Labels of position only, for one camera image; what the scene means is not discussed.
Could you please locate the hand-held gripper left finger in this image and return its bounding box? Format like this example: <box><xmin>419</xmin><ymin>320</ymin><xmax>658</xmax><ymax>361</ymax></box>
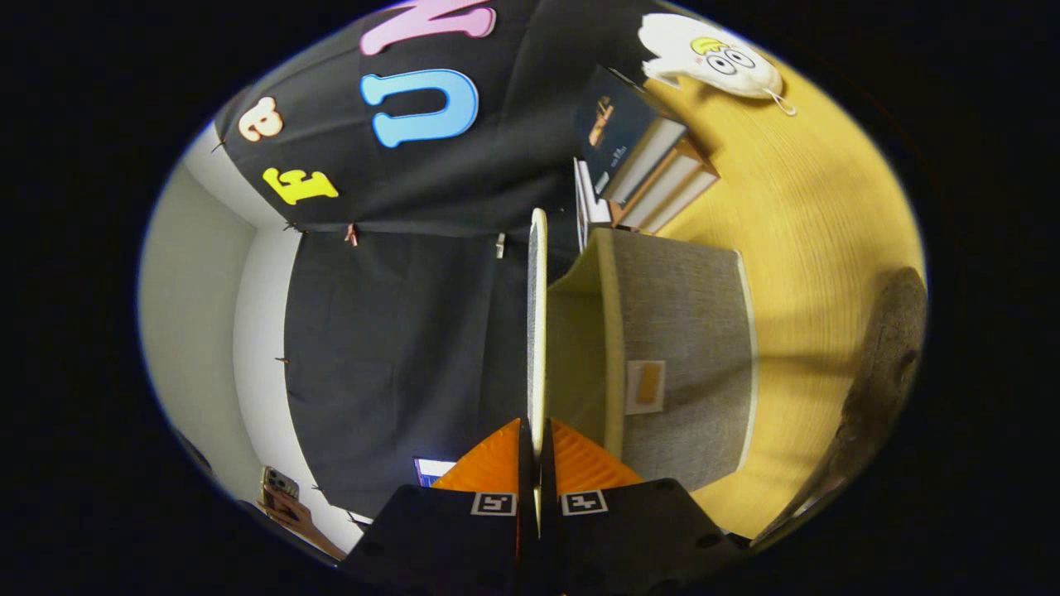
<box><xmin>341</xmin><ymin>418</ymin><xmax>540</xmax><ymax>596</ymax></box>

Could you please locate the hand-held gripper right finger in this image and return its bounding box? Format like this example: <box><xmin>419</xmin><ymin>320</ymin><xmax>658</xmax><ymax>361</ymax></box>
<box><xmin>539</xmin><ymin>418</ymin><xmax>748</xmax><ymax>596</ymax></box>

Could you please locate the grey fabric storage box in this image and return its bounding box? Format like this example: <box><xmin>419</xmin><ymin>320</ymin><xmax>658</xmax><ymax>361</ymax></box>
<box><xmin>528</xmin><ymin>208</ymin><xmax>759</xmax><ymax>494</ymax></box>

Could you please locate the brown fuzzy slipper shoe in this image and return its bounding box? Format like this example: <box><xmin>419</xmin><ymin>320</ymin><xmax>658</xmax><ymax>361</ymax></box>
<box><xmin>749</xmin><ymin>266</ymin><xmax>928</xmax><ymax>549</ymax></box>

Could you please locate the lit screen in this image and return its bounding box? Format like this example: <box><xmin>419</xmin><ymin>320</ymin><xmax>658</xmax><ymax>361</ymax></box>
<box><xmin>413</xmin><ymin>457</ymin><xmax>458</xmax><ymax>488</ymax></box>

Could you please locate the black backdrop cloth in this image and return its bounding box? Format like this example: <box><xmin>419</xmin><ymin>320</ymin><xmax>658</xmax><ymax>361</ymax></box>
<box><xmin>214</xmin><ymin>0</ymin><xmax>663</xmax><ymax>518</ymax></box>

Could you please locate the smartphone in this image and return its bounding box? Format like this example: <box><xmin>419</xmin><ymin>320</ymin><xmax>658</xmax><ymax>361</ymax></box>
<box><xmin>261</xmin><ymin>466</ymin><xmax>301</xmax><ymax>507</ymax></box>

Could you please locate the dark blue hardcover book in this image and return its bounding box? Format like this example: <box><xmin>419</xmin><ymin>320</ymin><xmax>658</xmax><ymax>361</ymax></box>
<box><xmin>575</xmin><ymin>65</ymin><xmax>689</xmax><ymax>205</ymax></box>

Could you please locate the white plush toy with eyes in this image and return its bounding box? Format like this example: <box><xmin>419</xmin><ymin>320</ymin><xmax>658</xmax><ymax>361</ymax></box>
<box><xmin>637</xmin><ymin>12</ymin><xmax>797</xmax><ymax>117</ymax></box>

